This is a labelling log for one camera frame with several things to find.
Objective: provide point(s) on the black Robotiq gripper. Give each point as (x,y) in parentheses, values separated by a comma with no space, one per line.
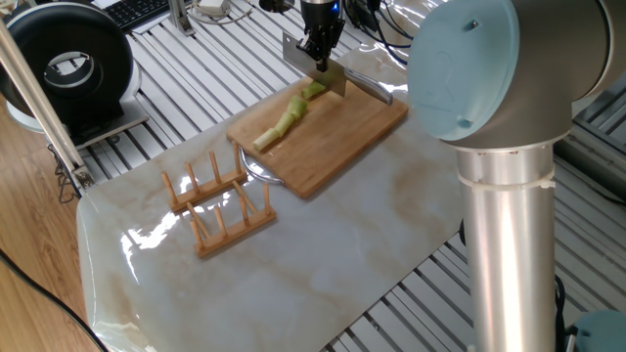
(320,19)

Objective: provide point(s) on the steel kitchen knife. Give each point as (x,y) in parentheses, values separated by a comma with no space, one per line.
(327,80)

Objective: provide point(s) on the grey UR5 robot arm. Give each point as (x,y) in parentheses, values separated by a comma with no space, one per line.
(508,269)

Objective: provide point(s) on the black electronic box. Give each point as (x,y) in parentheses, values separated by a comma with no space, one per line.
(364,14)

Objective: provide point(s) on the flared green scallion piece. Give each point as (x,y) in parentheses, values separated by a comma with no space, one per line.
(297,107)

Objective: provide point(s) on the pale green scallion piece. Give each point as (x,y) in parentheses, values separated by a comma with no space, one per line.
(283,124)

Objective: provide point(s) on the wooden cutting board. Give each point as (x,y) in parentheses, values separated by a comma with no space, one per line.
(342,137)

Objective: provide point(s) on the white scallion end piece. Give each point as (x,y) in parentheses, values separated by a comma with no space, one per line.
(265,140)

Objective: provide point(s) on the white power adapter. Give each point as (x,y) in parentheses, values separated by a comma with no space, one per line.
(211,6)

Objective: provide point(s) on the black computer keyboard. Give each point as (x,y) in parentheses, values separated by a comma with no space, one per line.
(137,11)

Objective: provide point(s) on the wooden peg rack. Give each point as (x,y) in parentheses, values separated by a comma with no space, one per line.
(230,232)

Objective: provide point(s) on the white marble pattern sheet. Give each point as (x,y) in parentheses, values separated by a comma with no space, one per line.
(318,254)

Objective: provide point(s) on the black round fan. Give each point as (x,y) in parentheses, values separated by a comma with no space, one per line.
(29,49)

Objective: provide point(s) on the short aluminium frame post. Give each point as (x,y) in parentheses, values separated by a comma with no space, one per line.
(180,17)

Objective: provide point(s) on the tall aluminium frame post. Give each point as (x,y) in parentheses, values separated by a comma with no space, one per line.
(39,101)

